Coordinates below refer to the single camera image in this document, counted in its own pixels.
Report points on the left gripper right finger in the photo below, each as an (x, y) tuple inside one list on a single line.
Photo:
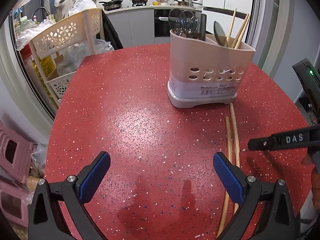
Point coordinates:
[(242, 192)]

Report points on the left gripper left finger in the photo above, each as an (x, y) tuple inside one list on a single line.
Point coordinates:
[(79, 190)]

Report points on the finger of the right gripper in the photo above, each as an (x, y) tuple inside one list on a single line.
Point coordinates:
[(282, 138)]

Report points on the long wooden chopstick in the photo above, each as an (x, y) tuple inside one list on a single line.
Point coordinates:
[(226, 175), (235, 135)]

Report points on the pink plastic utensil holder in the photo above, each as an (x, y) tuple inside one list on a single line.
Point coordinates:
[(203, 72)]

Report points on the person's right hand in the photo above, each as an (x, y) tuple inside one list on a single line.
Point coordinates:
[(315, 182)]

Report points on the pink plastic stool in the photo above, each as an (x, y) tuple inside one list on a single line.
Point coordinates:
[(15, 161)]

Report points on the thin bamboo chopstick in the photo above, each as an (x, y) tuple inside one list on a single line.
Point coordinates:
[(239, 40), (231, 28), (235, 39)]

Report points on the white refrigerator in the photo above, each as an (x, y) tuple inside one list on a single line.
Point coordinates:
[(225, 12)]

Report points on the translucent dark plastic spoon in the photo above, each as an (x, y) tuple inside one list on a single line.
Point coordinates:
[(175, 23)]

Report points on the built-in black oven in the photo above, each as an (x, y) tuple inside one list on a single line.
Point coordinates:
[(161, 24)]

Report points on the cream plastic storage trolley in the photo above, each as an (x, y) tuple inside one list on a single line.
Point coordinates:
[(78, 28)]

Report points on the golden pan on stove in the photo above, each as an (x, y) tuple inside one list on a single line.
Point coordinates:
[(139, 2)]

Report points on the black wok on stove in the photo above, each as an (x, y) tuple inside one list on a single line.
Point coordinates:
[(111, 5)]

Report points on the black utensil handle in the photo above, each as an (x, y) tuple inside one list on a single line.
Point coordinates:
[(202, 29)]

